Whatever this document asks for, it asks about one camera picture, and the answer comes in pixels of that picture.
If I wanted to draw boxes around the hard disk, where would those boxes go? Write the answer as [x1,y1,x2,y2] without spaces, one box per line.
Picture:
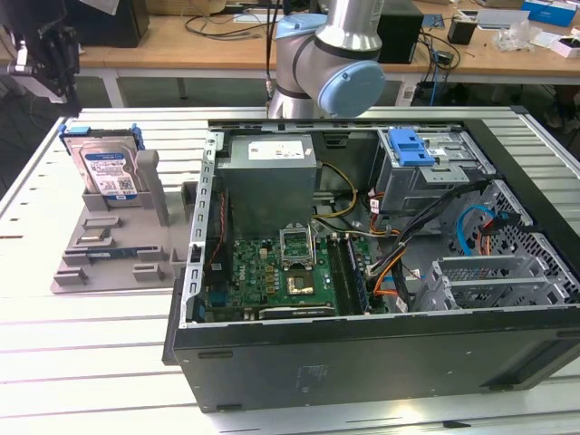
[61,124,146,208]

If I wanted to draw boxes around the silver disk bay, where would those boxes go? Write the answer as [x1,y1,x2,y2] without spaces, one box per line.
[411,256,570,314]

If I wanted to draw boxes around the black computer tower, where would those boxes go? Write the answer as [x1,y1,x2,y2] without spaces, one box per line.
[63,0,150,49]

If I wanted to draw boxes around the wooden desk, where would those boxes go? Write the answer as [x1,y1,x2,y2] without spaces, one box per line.
[0,0,580,85]

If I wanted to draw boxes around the blue RAM stick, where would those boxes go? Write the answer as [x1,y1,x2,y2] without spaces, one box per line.
[85,247,137,260]

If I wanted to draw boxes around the grey parts rack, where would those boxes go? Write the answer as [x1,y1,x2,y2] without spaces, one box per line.
[50,149,200,295]

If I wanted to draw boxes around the grey power supply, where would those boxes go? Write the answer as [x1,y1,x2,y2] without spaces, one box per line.
[216,133,318,237]

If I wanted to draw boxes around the green motherboard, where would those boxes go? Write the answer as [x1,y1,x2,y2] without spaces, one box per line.
[198,235,386,321]

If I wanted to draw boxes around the metal socket cover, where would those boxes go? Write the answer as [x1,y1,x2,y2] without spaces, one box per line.
[278,224,316,271]

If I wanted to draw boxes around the black speaker box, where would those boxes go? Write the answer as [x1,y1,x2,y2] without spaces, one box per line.
[378,11,425,64]

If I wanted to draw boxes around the black RAM slot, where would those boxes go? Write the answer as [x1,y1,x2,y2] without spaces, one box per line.
[325,235,353,316]

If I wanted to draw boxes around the blue drive latch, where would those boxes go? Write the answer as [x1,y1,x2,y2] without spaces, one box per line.
[389,129,436,168]

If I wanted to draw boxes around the silver drive cage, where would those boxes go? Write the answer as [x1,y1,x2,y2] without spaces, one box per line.
[375,128,498,217]

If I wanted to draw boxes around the installed RAM stick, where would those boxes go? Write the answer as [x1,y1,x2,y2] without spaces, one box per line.
[346,237,372,314]

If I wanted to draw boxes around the small black box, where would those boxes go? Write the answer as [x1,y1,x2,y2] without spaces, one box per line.
[447,16,478,45]

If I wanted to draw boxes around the black PC case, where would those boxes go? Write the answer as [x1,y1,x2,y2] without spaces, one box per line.
[161,104,580,414]

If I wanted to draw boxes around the clear plastic bag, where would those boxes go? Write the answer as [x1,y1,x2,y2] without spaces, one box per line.
[491,20,545,51]

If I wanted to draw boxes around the blue cardboard box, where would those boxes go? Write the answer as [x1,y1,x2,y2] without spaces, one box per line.
[520,0,580,26]

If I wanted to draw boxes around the white open box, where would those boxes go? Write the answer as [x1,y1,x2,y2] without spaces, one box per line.
[532,31,580,59]

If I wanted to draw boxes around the red black wire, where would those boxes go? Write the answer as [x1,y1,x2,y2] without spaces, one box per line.
[212,189,227,268]

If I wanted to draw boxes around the locking lever wire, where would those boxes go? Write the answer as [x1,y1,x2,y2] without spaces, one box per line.
[307,221,319,271]

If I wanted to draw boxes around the yellow black wires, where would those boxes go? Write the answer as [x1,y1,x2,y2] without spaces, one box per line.
[312,161,359,221]

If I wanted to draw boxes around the orange yellow wire bundle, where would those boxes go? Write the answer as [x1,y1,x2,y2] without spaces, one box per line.
[369,257,409,300]

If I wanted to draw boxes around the black cable bundle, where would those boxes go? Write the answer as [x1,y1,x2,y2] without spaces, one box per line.
[366,179,495,277]

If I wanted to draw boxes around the blue wire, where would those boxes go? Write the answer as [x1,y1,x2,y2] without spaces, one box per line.
[456,203,493,257]

